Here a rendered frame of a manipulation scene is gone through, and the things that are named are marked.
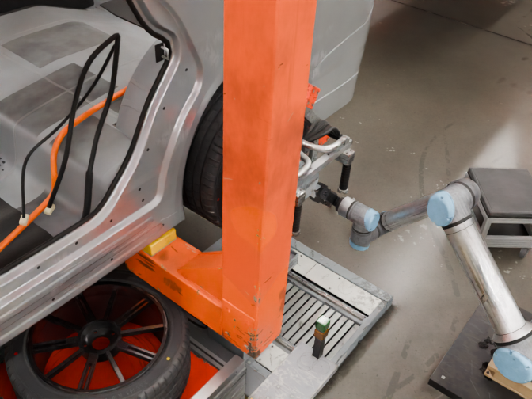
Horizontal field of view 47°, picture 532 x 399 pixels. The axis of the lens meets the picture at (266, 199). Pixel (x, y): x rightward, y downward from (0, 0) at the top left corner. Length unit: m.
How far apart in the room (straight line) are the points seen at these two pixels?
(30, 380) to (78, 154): 0.80
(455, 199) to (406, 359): 1.00
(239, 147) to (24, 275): 0.79
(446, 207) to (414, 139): 2.16
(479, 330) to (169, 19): 1.79
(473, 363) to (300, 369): 0.75
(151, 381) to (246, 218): 0.74
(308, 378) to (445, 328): 1.06
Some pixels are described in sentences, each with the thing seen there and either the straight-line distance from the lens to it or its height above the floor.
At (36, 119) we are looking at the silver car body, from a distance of 2.56.
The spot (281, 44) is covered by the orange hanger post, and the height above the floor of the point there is 1.72.
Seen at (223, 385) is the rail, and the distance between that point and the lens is 2.37.
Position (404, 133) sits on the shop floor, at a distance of 4.41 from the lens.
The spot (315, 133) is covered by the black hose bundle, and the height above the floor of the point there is 1.02.
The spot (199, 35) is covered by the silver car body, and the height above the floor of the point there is 1.48.
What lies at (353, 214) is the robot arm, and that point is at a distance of 2.64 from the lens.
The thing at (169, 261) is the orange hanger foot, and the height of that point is 0.68.
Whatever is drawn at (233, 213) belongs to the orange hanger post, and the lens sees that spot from 1.81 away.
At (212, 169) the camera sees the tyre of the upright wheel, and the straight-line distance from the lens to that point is 2.27.
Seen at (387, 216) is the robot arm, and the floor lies 0.60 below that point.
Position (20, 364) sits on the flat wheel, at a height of 0.50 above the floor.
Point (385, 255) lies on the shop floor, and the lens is 3.42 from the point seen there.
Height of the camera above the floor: 2.36
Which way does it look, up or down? 40 degrees down
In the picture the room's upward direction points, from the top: 4 degrees clockwise
